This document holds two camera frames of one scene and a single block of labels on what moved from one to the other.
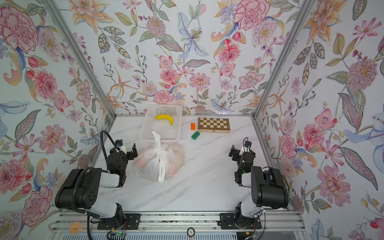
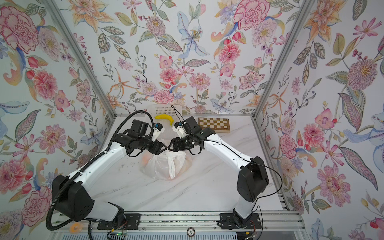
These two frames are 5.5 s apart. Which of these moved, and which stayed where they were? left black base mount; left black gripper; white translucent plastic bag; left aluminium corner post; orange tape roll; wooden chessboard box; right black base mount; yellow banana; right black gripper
Moved: white translucent plastic bag; left black gripper; right black gripper
Stayed: wooden chessboard box; left aluminium corner post; orange tape roll; yellow banana; left black base mount; right black base mount
